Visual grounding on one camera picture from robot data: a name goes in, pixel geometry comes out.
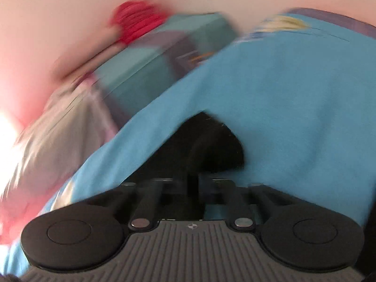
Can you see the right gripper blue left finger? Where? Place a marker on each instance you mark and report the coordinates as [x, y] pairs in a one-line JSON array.
[[142, 200]]

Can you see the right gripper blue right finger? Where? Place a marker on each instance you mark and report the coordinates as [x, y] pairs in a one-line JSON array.
[[227, 202]]

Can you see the black knit pants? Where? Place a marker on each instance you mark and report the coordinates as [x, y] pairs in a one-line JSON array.
[[201, 146]]

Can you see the beige pink pillow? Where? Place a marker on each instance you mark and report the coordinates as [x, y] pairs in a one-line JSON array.
[[74, 124]]

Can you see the blue floral bed sheet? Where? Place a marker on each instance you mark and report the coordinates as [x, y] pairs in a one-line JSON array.
[[299, 94]]

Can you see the red cloth item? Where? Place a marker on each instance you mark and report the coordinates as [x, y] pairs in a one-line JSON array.
[[135, 18]]

